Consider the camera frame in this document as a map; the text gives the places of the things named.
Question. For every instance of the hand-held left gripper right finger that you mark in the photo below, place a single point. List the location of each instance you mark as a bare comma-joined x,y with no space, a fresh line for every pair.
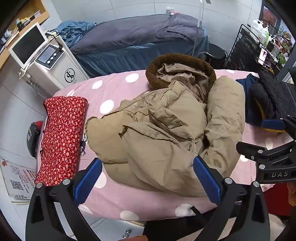
207,183

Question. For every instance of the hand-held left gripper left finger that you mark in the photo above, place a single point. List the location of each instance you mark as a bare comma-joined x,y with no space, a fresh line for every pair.
87,182

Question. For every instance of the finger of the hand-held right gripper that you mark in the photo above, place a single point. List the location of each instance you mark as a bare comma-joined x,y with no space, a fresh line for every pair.
254,153
272,125

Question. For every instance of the tan hooded puffer coat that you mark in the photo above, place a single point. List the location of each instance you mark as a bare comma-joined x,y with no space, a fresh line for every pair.
161,139

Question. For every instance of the yellow garment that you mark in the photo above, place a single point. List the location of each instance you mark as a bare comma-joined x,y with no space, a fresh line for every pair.
262,113

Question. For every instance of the black knit sweater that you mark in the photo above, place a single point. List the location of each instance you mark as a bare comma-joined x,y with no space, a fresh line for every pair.
272,92

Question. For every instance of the navy garment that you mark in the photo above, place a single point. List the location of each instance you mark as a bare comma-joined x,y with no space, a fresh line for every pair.
248,85

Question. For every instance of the red floral cloth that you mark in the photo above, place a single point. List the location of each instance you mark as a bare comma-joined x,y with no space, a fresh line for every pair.
62,139

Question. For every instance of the phone with white case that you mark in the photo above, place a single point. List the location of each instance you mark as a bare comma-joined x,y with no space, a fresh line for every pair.
262,56

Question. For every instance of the red and black device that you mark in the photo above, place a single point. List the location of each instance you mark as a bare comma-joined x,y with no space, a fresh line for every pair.
34,136

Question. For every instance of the printed paper sheet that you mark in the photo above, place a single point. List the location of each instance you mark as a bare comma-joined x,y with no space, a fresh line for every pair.
16,178

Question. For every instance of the green bottle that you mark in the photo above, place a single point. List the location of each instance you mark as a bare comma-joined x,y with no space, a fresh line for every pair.
266,36

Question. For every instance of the pink polka dot bedding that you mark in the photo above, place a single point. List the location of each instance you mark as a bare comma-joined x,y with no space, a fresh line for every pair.
111,92

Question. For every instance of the black round stool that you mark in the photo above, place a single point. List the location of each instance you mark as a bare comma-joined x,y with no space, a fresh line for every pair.
216,52

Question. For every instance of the white salon machine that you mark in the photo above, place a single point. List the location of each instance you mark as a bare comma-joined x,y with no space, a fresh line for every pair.
53,76

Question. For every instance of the floor lamp pole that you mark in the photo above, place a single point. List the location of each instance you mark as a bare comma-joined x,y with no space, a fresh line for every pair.
200,23

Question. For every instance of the white framed monitor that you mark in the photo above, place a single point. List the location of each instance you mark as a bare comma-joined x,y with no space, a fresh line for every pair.
27,45

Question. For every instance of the crumpled blue cloth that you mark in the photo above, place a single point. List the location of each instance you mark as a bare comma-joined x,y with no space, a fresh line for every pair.
74,29

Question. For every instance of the small jar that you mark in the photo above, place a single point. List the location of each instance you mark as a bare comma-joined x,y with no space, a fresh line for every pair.
170,11

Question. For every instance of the wooden shelf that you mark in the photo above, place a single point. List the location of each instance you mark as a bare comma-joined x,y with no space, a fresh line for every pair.
44,14

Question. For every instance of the framed wall picture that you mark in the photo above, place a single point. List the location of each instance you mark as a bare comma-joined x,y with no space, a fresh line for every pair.
269,16

